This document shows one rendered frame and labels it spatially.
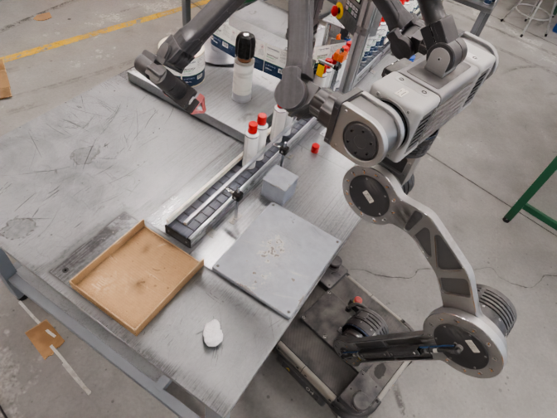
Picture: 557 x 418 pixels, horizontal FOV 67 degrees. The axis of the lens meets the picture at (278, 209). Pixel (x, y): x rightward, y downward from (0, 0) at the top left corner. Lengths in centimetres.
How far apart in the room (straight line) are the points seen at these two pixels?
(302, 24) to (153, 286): 86
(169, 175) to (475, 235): 208
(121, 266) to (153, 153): 53
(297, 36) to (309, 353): 135
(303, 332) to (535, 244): 184
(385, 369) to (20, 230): 153
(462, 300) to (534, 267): 181
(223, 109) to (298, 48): 89
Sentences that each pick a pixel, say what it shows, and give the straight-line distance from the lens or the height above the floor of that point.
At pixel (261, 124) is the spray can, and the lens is 154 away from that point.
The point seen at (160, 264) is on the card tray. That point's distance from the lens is 140.
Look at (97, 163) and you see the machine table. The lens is 174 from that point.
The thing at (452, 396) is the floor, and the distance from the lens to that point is 239.
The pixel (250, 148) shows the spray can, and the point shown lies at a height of 99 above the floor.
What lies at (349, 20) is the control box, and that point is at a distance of 171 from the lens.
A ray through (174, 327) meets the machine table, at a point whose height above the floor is 83.
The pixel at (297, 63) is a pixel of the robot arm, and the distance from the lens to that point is 103.
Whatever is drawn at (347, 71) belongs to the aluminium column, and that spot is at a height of 115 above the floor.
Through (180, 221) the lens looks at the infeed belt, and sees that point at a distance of 144.
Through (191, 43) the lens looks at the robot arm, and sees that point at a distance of 123.
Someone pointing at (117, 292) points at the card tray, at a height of 83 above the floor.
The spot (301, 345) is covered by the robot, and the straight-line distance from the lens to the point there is 195.
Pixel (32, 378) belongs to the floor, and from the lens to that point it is 226.
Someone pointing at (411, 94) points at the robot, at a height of 153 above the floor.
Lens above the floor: 201
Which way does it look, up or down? 49 degrees down
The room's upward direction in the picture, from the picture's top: 12 degrees clockwise
